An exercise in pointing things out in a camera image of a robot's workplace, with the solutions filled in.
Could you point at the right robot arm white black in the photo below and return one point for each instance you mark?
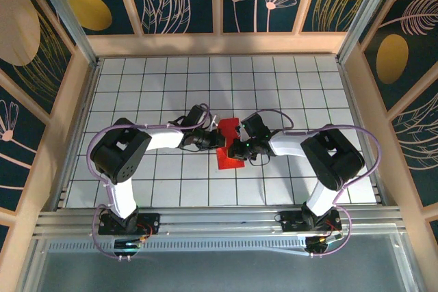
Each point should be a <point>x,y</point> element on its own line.
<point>332,158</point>

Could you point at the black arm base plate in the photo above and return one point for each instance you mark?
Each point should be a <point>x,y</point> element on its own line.
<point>289,223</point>
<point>150,223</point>

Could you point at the small controller board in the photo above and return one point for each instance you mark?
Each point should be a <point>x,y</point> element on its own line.
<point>128,242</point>
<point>323,242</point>

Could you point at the long aluminium mounting rail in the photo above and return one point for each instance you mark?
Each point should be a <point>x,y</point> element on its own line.
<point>222,218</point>

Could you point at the red cloth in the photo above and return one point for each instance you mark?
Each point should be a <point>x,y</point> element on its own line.
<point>229,163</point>

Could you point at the aluminium side rail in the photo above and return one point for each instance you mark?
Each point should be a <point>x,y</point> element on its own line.
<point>354,100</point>
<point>78,134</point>

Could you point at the aluminium corner post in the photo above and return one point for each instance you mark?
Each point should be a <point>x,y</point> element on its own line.
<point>81,46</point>
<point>352,46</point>

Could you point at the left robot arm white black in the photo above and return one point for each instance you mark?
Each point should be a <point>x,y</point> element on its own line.
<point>119,155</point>

